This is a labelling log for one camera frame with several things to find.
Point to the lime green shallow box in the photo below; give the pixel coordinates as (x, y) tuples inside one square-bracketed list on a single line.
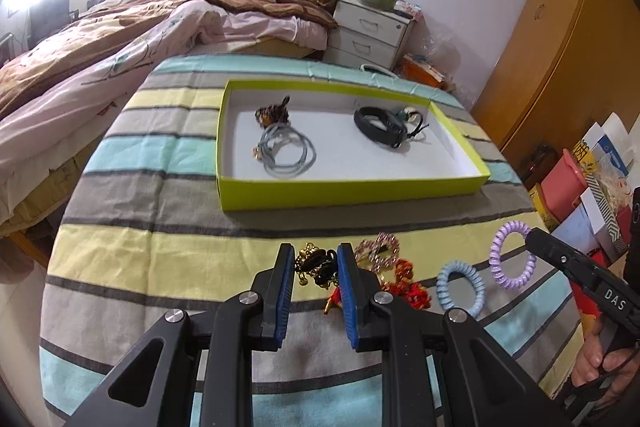
[(321, 158)]

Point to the black wristband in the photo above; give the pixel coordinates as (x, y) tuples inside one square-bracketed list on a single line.
[(380, 126)]

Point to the black gold hair clip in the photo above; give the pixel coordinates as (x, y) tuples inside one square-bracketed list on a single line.
[(316, 264)]

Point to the white black waste bin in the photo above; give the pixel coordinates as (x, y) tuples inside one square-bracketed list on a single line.
[(377, 70)]

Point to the red gold knot ornament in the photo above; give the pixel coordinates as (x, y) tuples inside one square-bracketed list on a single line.
[(403, 286)]

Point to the black office chair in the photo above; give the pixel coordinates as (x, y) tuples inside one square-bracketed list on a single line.
[(47, 18)]

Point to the right hand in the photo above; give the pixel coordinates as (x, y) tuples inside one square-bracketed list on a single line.
[(591, 358)]

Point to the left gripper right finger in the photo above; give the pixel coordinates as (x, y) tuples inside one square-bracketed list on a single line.
[(367, 310)]

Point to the large wooden wardrobe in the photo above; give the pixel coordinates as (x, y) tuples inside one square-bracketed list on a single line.
[(567, 65)]

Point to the pink plastic box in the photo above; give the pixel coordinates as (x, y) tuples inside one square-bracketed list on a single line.
[(563, 185)]

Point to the brown pink duvet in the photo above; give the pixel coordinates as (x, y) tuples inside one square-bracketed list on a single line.
[(52, 96)]

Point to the white bedside drawer cabinet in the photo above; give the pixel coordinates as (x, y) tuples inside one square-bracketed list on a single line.
[(366, 36)]

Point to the brown claw hair clip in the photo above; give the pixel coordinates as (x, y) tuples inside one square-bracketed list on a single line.
[(273, 114)]

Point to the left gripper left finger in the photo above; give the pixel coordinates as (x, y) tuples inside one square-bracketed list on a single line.
[(274, 287)]

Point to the cardboard box with books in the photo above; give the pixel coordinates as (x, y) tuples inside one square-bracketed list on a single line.
[(417, 69)]

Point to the striped bed sheet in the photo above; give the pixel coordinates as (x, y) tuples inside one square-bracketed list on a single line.
[(144, 233)]

